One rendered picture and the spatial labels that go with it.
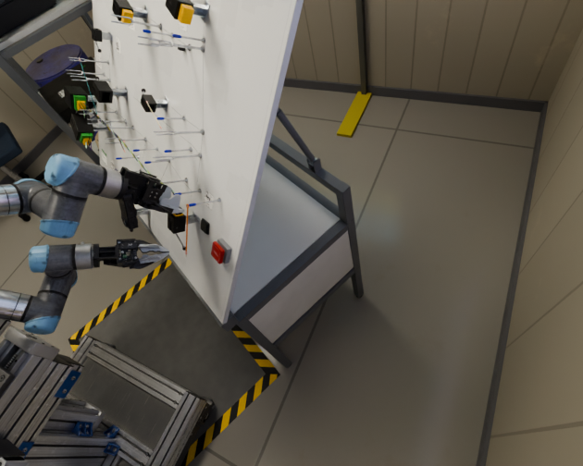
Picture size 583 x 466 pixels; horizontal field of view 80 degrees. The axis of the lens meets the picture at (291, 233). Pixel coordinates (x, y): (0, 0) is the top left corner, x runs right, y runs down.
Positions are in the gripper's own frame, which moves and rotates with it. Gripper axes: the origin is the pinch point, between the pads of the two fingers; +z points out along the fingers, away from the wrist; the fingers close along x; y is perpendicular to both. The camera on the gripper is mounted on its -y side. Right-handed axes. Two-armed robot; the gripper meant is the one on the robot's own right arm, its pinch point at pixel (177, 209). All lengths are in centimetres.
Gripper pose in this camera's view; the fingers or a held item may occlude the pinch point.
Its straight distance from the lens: 114.1
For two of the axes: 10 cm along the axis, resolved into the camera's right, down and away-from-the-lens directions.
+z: 5.8, 1.7, 8.0
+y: 4.7, -8.7, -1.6
